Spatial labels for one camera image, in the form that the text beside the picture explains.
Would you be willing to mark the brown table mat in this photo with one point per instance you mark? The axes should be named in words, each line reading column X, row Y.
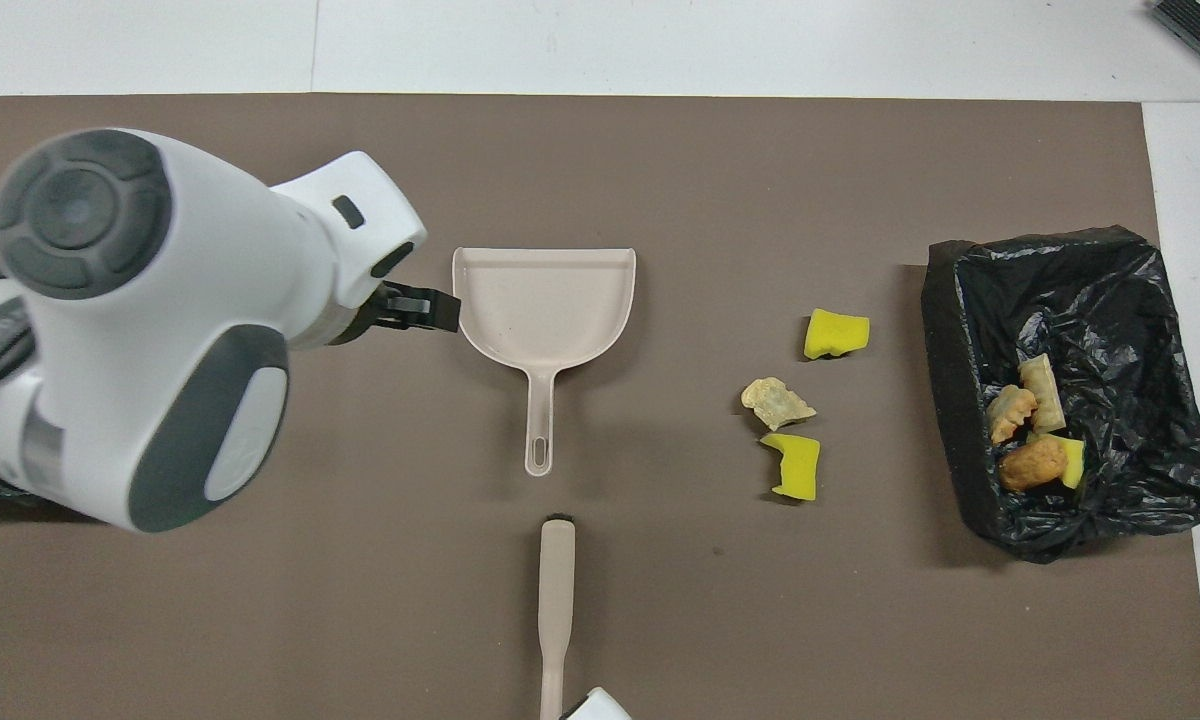
column 660, row 600

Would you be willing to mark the large striped croissant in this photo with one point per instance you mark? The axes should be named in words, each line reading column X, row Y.
column 1045, row 395

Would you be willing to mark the pale torn bread piece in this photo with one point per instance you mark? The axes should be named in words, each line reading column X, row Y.
column 778, row 403

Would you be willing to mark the small striped croissant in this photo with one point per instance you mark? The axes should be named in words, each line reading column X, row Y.
column 1010, row 412

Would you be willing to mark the notched yellow sponge piece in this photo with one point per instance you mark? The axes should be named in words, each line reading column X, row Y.
column 798, row 470

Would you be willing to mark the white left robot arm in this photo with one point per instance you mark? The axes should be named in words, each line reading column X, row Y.
column 160, row 300

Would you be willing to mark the yellow sponge chunk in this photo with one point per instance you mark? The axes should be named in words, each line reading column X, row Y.
column 835, row 335

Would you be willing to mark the beige brush with black bristles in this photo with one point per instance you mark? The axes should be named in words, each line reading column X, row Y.
column 557, row 580

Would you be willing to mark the brown bread roll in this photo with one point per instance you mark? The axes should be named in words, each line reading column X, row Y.
column 1032, row 466

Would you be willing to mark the beige plastic dustpan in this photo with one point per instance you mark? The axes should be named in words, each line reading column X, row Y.
column 545, row 300

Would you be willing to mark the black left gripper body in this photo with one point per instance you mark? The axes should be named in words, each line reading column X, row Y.
column 395, row 315

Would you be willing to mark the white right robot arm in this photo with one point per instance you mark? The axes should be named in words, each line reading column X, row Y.
column 600, row 708

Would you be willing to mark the yellow sponge wedge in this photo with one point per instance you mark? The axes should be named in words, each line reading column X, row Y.
column 1073, row 462

